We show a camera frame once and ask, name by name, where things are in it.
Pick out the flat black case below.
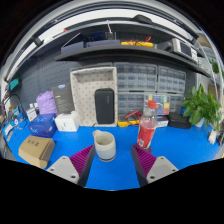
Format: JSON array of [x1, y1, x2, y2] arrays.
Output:
[[167, 111, 193, 130]]

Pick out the clear bottle with red label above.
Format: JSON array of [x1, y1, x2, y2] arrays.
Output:
[[136, 100, 158, 151]]

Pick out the grey-white ceramic mug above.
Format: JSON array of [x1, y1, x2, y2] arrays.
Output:
[[92, 129, 117, 163]]

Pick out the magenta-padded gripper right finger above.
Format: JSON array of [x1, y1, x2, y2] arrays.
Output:
[[130, 144, 179, 187]]

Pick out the green potted plant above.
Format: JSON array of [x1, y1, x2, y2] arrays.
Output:
[[180, 83, 224, 131]]

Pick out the yellow multimeter with red leads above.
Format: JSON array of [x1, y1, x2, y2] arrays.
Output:
[[117, 109, 144, 128]]

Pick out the black overhead shelf unit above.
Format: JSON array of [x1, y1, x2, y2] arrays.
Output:
[[6, 13, 214, 79]]

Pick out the dark grey upright box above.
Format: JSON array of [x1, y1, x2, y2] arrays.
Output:
[[51, 83, 76, 115]]

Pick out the brown cardboard box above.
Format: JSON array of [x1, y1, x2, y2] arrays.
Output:
[[18, 135, 56, 170]]

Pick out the blue printed box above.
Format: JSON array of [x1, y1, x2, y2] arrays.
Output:
[[28, 113, 58, 138]]

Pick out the white dotted tray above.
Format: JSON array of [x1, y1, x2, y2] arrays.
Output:
[[69, 66, 119, 128]]

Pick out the black box with white label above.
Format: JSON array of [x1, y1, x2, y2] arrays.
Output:
[[155, 114, 169, 129]]

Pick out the purple plastic bag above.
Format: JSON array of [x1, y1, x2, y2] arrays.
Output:
[[35, 90, 58, 116]]

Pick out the white carton box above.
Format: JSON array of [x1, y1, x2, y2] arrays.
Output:
[[54, 111, 80, 133]]

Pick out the small teal case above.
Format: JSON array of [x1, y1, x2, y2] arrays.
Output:
[[9, 78, 21, 91]]

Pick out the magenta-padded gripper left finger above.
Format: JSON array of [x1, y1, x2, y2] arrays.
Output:
[[46, 144, 97, 187]]

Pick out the grey small-parts drawer cabinet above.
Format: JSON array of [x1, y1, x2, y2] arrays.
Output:
[[114, 61, 188, 116]]

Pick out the clear box with coloured parts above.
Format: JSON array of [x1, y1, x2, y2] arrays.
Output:
[[143, 93, 171, 117]]

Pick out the black rounded case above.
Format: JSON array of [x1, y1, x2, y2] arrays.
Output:
[[94, 87, 116, 125]]

